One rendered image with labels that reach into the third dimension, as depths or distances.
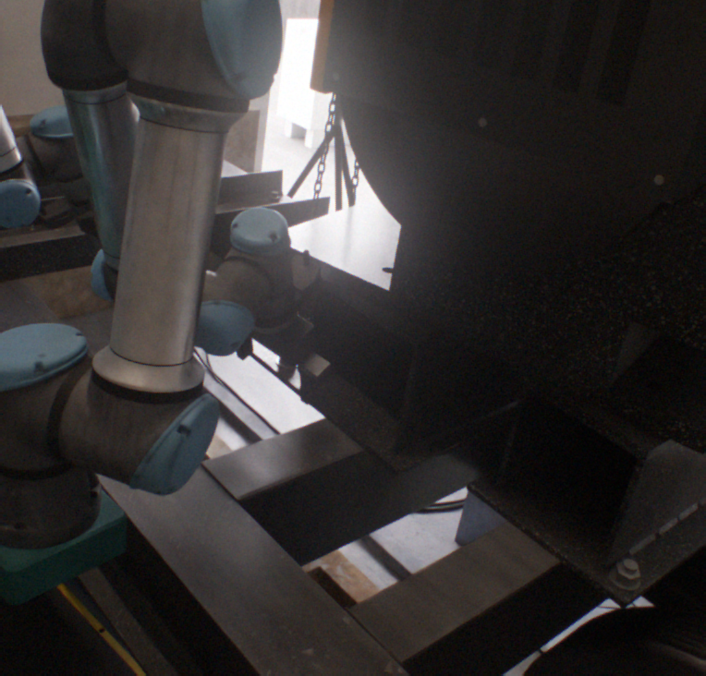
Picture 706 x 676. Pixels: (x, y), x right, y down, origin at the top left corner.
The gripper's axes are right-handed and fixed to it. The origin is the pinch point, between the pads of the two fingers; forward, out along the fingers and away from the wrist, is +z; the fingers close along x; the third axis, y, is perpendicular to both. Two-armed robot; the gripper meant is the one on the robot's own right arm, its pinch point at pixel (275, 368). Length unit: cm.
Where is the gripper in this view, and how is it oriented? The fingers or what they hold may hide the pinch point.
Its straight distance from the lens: 135.1
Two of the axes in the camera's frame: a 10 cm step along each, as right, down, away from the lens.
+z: 0.0, 6.4, 7.7
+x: 7.8, 4.8, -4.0
